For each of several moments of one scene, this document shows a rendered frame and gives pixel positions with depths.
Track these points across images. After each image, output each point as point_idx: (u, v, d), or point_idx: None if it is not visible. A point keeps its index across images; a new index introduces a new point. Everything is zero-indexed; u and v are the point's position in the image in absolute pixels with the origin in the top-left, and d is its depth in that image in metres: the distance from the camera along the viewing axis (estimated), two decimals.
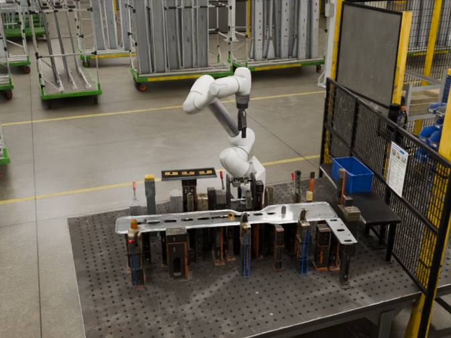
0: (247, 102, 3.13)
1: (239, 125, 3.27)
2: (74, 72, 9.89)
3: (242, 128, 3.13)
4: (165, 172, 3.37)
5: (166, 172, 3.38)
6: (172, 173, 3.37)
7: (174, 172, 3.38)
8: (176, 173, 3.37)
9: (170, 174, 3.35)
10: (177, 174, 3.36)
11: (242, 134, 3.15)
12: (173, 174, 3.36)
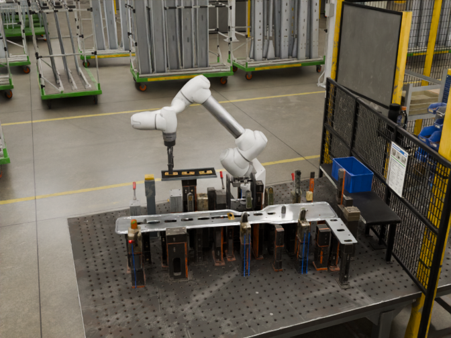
0: (174, 140, 3.25)
1: None
2: (74, 72, 9.89)
3: (168, 165, 3.27)
4: (165, 172, 3.37)
5: (166, 172, 3.38)
6: (172, 173, 3.37)
7: (174, 172, 3.38)
8: (176, 173, 3.37)
9: (170, 174, 3.35)
10: (177, 174, 3.36)
11: (169, 171, 3.29)
12: (173, 174, 3.36)
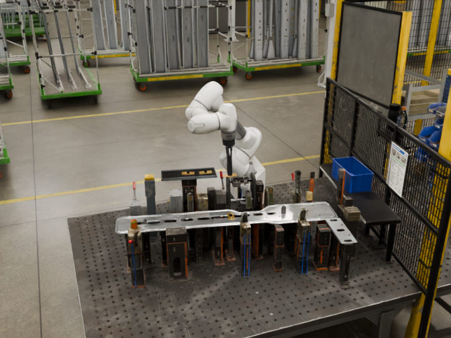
0: (234, 139, 3.00)
1: None
2: (74, 72, 9.89)
3: (227, 165, 3.07)
4: (223, 174, 3.12)
5: (224, 174, 3.13)
6: (231, 174, 3.12)
7: (232, 174, 3.13)
8: (234, 174, 3.12)
9: (229, 176, 3.10)
10: (236, 175, 3.11)
11: (228, 171, 3.09)
12: (232, 175, 3.11)
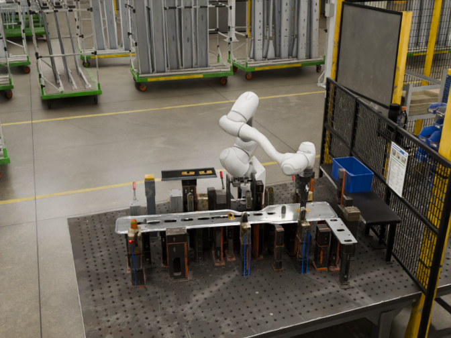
0: (311, 176, 3.12)
1: None
2: (74, 72, 9.89)
3: (303, 200, 3.18)
4: (296, 209, 3.23)
5: (297, 208, 3.24)
6: None
7: None
8: (307, 209, 3.24)
9: None
10: (309, 210, 3.22)
11: (302, 206, 3.20)
12: (305, 210, 3.22)
